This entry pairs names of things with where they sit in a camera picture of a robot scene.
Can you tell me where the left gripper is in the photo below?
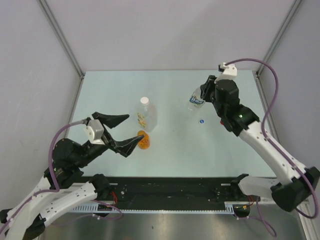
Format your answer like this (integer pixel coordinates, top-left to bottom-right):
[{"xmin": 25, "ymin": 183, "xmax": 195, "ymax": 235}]
[{"xmin": 76, "ymin": 111, "xmax": 145, "ymax": 167}]

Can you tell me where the water bottle blue cap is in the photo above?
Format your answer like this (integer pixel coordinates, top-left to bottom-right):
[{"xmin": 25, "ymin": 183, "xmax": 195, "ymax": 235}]
[{"xmin": 187, "ymin": 87, "xmax": 205, "ymax": 112}]

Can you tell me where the square bottle white cap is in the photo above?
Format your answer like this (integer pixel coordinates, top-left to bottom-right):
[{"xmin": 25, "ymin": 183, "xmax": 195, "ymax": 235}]
[{"xmin": 135, "ymin": 96, "xmax": 158, "ymax": 132}]

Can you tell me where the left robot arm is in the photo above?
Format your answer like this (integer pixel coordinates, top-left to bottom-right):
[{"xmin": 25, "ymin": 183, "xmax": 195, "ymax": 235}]
[{"xmin": 0, "ymin": 112, "xmax": 143, "ymax": 240}]

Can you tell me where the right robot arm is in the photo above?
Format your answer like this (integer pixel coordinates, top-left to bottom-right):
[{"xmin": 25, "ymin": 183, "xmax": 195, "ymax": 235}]
[{"xmin": 200, "ymin": 75, "xmax": 320, "ymax": 212}]

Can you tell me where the small orange bottle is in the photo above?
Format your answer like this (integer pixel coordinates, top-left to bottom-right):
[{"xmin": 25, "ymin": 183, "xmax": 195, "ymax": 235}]
[{"xmin": 137, "ymin": 130, "xmax": 151, "ymax": 150}]

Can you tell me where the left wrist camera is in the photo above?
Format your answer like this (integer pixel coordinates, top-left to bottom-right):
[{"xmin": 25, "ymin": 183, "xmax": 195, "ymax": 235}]
[{"xmin": 84, "ymin": 119, "xmax": 105, "ymax": 145}]

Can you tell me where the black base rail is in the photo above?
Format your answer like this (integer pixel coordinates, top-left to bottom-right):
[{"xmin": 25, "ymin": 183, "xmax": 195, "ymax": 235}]
[{"xmin": 82, "ymin": 176, "xmax": 261, "ymax": 211}]

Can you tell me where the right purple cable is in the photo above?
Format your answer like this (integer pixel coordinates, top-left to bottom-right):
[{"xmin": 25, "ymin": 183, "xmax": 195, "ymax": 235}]
[{"xmin": 223, "ymin": 57, "xmax": 318, "ymax": 220}]

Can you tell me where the white cable duct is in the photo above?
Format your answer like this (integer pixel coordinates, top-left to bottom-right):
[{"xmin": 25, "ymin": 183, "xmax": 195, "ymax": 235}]
[{"xmin": 69, "ymin": 201, "xmax": 251, "ymax": 215}]

